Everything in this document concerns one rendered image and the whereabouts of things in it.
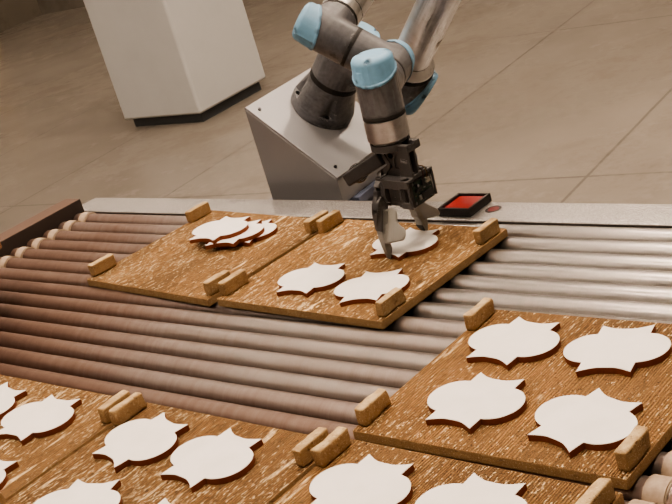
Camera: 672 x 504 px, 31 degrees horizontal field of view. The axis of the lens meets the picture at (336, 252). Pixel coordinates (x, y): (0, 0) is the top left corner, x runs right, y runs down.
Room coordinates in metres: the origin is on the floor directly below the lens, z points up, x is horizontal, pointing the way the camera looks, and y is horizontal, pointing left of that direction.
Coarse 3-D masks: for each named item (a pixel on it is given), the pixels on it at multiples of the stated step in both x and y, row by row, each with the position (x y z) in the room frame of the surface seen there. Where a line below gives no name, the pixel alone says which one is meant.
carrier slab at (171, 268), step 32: (192, 224) 2.57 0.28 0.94; (288, 224) 2.38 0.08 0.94; (128, 256) 2.48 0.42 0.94; (160, 256) 2.42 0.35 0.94; (192, 256) 2.36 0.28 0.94; (224, 256) 2.30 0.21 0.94; (256, 256) 2.24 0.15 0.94; (128, 288) 2.29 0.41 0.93; (160, 288) 2.23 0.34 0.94; (192, 288) 2.17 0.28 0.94
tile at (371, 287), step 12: (372, 276) 1.95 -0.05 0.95; (384, 276) 1.93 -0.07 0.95; (396, 276) 1.92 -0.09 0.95; (336, 288) 1.94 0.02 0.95; (348, 288) 1.93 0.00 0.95; (360, 288) 1.91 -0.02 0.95; (372, 288) 1.90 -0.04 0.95; (384, 288) 1.88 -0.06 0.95; (348, 300) 1.88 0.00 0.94; (360, 300) 1.87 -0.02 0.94; (372, 300) 1.85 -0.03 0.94
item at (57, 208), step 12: (60, 204) 3.01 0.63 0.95; (72, 204) 2.99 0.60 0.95; (36, 216) 2.96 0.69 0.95; (48, 216) 2.94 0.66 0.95; (60, 216) 2.96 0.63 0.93; (72, 216) 2.98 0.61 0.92; (12, 228) 2.92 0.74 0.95; (24, 228) 2.89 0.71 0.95; (36, 228) 2.91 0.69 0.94; (48, 228) 2.93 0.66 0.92; (0, 240) 2.84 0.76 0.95; (12, 240) 2.86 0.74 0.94; (24, 240) 2.88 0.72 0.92; (0, 252) 2.83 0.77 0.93
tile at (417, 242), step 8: (408, 232) 2.10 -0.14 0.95; (416, 232) 2.09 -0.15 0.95; (424, 232) 2.08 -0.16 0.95; (432, 232) 2.07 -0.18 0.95; (376, 240) 2.11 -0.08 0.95; (408, 240) 2.06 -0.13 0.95; (416, 240) 2.05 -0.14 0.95; (424, 240) 2.04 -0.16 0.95; (432, 240) 2.03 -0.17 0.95; (376, 248) 2.07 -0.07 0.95; (392, 248) 2.05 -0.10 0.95; (400, 248) 2.04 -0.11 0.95; (408, 248) 2.03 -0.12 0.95; (416, 248) 2.02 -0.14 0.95; (424, 248) 2.01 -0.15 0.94; (432, 248) 2.01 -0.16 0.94; (376, 256) 2.05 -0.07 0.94; (384, 256) 2.04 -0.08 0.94; (392, 256) 2.02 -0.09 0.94; (400, 256) 2.00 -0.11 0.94
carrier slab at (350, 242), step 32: (352, 224) 2.26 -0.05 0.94; (288, 256) 2.19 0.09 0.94; (320, 256) 2.14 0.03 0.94; (352, 256) 2.09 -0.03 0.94; (416, 256) 2.00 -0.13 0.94; (448, 256) 1.96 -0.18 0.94; (480, 256) 1.95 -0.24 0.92; (256, 288) 2.08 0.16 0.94; (416, 288) 1.86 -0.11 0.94; (320, 320) 1.89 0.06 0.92; (352, 320) 1.83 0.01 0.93; (384, 320) 1.78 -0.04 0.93
